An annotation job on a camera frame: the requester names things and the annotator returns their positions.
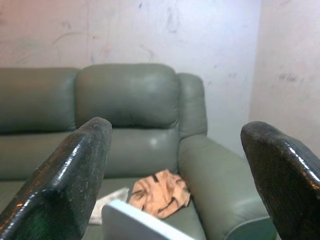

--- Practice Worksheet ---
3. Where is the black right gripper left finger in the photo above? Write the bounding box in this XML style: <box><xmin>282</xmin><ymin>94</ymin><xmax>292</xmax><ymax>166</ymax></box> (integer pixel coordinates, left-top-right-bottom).
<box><xmin>0</xmin><ymin>116</ymin><xmax>113</xmax><ymax>240</ymax></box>

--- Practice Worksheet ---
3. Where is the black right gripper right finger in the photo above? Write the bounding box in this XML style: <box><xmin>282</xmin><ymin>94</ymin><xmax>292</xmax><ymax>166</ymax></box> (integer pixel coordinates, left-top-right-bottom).
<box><xmin>240</xmin><ymin>121</ymin><xmax>320</xmax><ymax>240</ymax></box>

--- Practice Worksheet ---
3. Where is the crumpled white paper trash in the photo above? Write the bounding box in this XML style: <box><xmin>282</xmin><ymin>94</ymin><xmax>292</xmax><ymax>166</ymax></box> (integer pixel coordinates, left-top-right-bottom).
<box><xmin>88</xmin><ymin>187</ymin><xmax>130</xmax><ymax>225</ymax></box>

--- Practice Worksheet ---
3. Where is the crumpled beige paper trash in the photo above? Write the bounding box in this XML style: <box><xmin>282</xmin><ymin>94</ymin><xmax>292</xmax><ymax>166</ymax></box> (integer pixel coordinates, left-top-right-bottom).
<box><xmin>129</xmin><ymin>169</ymin><xmax>192</xmax><ymax>219</ymax></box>

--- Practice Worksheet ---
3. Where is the white flat board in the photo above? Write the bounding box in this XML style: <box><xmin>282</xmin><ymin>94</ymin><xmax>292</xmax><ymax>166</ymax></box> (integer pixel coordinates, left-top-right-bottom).
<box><xmin>101</xmin><ymin>200</ymin><xmax>189</xmax><ymax>240</ymax></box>

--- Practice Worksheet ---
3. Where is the grey-green leather sofa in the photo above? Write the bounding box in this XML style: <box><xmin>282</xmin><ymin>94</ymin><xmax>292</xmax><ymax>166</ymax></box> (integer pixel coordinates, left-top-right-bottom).
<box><xmin>0</xmin><ymin>63</ymin><xmax>278</xmax><ymax>240</ymax></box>

